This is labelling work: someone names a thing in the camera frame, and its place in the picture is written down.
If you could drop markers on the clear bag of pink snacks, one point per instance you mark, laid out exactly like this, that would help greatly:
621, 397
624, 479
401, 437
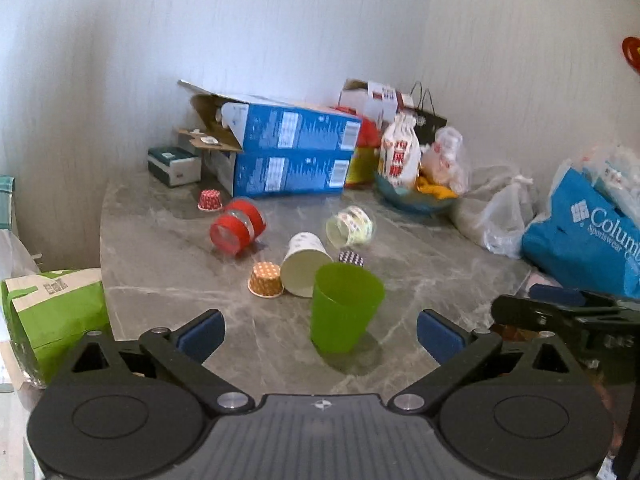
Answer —
445, 162

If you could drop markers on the clear plastic bag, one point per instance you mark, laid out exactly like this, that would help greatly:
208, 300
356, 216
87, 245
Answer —
495, 210

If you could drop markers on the small green and white box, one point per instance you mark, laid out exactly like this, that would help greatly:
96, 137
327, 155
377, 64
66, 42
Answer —
172, 165

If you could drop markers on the orange snack packet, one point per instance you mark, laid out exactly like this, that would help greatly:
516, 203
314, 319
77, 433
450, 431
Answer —
436, 190

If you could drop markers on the white and red snack bag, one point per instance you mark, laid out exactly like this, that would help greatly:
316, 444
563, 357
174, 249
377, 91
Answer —
398, 157

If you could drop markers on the white and red cardboard box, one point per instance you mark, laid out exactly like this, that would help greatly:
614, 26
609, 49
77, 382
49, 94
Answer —
370, 100

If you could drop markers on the blue shopping bag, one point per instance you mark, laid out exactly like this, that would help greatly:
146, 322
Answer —
580, 240

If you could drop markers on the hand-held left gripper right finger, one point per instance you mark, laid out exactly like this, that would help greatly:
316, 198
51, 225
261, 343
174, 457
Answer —
440, 336

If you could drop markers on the blue glass bowl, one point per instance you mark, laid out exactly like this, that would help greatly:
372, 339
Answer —
410, 202

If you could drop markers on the green cloth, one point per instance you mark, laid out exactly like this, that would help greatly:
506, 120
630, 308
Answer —
6, 202

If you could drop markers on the red plastic cup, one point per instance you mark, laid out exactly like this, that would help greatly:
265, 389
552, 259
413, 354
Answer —
235, 230

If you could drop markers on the black paper bag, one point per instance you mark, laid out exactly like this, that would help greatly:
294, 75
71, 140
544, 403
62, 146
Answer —
430, 127

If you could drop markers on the red polka dot cupcake cup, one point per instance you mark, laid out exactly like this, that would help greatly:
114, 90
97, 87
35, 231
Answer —
210, 201

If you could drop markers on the green and white paper bag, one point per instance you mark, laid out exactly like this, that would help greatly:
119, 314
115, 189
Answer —
55, 310

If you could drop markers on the clear plastic wrapped bundle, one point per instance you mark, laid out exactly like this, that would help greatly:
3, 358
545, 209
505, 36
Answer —
612, 170

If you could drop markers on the white paper cup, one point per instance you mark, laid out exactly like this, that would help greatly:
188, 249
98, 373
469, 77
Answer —
305, 265

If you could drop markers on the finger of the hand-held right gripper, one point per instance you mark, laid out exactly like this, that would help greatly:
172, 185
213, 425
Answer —
530, 311
555, 294

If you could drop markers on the dark polka dot cupcake cup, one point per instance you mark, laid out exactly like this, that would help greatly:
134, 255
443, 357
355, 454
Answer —
351, 258

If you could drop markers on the red wall ornament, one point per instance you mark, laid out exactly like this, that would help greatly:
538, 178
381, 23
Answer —
632, 52

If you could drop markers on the green plastic cup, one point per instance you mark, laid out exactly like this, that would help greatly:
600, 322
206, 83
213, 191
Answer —
342, 310

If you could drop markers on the closed blue cardboard box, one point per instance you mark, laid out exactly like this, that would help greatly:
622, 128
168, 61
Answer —
290, 172

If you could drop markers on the clear patterned plastic cup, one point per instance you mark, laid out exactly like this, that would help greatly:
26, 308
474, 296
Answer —
350, 225

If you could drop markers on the open blue cardboard box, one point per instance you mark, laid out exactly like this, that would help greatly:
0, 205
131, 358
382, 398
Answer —
295, 127

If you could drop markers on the white plastic bag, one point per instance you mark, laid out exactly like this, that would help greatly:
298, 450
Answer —
15, 255

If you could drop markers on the red and yellow packet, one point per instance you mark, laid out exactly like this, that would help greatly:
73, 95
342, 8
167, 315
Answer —
364, 160

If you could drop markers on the orange polka dot cupcake cup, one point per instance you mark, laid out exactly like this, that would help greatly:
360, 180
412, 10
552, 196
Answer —
266, 280

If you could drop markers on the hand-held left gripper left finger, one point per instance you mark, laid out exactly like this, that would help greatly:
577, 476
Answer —
202, 334

